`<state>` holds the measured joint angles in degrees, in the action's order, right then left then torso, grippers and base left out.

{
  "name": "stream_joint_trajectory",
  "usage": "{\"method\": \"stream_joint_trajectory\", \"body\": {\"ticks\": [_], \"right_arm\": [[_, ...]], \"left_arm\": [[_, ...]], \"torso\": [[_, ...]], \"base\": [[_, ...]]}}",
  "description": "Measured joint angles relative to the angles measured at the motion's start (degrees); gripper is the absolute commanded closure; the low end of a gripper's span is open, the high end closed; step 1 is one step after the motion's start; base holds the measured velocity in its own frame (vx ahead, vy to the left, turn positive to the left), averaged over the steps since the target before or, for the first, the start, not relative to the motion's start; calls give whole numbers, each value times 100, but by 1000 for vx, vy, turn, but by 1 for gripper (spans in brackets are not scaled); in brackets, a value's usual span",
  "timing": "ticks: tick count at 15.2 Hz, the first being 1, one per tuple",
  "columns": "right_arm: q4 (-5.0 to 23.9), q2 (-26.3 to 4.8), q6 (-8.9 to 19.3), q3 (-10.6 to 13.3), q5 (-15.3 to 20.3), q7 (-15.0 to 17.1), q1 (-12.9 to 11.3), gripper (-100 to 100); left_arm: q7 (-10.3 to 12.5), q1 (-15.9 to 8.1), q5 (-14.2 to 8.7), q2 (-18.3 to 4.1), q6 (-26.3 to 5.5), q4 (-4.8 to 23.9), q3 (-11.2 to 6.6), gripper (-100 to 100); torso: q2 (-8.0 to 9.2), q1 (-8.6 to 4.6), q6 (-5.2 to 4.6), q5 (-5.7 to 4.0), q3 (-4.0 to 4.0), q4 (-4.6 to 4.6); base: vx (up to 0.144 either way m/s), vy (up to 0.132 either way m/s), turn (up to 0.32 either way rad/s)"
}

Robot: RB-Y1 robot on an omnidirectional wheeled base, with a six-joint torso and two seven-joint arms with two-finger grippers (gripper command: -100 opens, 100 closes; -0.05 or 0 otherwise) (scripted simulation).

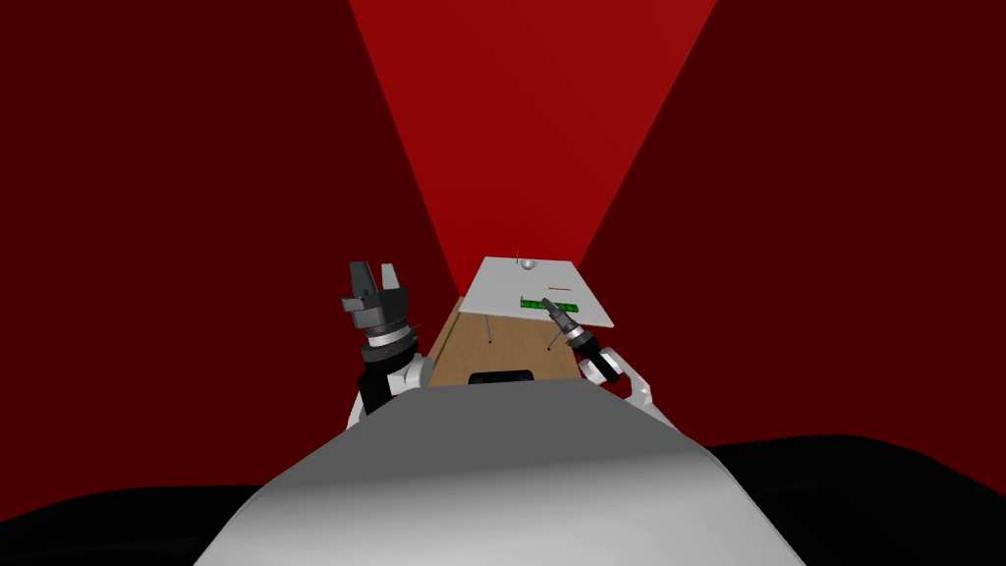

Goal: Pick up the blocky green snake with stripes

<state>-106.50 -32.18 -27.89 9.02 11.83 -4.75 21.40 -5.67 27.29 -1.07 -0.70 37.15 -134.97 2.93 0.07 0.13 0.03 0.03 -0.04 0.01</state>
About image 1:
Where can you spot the grey table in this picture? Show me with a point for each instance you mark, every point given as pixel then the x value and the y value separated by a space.
pixel 503 292

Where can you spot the silver round bowl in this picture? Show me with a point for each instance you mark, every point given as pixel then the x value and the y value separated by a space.
pixel 527 264

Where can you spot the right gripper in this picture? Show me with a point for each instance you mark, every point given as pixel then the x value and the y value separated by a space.
pixel 562 318

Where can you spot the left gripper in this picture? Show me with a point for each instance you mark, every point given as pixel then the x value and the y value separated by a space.
pixel 383 307

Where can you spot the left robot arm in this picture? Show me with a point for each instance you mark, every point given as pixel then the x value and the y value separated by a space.
pixel 385 369

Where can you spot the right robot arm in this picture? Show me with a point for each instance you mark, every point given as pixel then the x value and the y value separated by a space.
pixel 609 368

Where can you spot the green flat bar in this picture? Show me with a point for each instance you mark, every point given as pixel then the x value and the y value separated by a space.
pixel 533 304

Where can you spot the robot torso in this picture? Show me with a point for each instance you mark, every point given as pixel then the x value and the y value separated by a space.
pixel 503 472

